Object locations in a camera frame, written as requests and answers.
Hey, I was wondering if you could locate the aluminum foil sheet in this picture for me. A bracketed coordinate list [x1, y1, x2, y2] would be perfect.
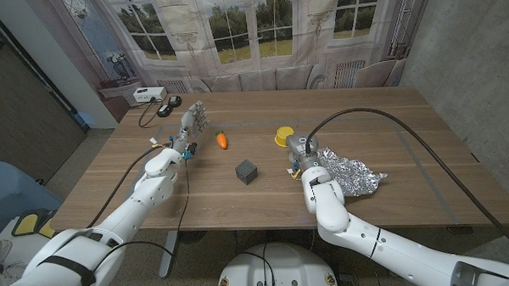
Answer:
[316, 144, 389, 199]

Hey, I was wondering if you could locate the orange toy carrot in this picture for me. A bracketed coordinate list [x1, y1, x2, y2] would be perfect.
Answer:
[214, 130, 229, 150]

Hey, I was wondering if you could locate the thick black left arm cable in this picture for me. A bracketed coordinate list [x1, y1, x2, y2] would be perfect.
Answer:
[84, 143, 173, 228]

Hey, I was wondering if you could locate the grey cube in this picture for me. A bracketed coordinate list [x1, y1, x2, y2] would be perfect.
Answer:
[234, 158, 260, 186]

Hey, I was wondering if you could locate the black torso cable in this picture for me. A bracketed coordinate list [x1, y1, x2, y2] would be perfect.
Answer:
[242, 243, 277, 286]

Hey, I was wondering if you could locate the white power box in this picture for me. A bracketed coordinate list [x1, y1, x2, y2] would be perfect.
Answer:
[132, 86, 168, 104]

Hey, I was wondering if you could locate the black power box cable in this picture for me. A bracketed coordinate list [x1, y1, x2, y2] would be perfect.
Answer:
[137, 97, 165, 129]

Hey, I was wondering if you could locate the yellow and black object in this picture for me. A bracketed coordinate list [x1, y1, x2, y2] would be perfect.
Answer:
[10, 208, 59, 241]

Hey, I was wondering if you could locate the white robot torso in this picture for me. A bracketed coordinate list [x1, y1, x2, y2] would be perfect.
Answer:
[215, 240, 340, 286]

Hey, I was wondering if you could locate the printed window backdrop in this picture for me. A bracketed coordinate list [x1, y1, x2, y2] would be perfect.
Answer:
[24, 0, 439, 126]

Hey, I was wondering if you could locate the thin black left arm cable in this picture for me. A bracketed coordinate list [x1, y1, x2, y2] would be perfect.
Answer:
[87, 158, 195, 275]

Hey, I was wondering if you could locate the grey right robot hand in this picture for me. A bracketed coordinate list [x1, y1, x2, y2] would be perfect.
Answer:
[285, 132, 322, 173]

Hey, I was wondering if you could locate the dark mesh panel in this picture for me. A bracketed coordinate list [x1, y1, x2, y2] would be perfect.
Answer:
[0, 3, 91, 187]

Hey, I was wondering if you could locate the grey table leg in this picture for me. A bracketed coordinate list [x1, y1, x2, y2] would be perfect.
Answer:
[158, 230, 180, 279]

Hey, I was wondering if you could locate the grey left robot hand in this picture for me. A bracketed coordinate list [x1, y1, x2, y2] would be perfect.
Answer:
[171, 99, 210, 153]

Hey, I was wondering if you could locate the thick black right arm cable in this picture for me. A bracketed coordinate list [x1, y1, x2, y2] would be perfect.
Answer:
[304, 102, 509, 267]

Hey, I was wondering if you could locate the blue chair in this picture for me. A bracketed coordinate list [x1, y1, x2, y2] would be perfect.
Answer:
[0, 158, 66, 242]

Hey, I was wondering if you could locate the yellow cup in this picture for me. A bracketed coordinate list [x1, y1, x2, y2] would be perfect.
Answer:
[273, 125, 296, 149]

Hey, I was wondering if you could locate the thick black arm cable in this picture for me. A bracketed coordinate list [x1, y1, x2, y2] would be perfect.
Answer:
[304, 102, 509, 267]
[84, 143, 173, 228]

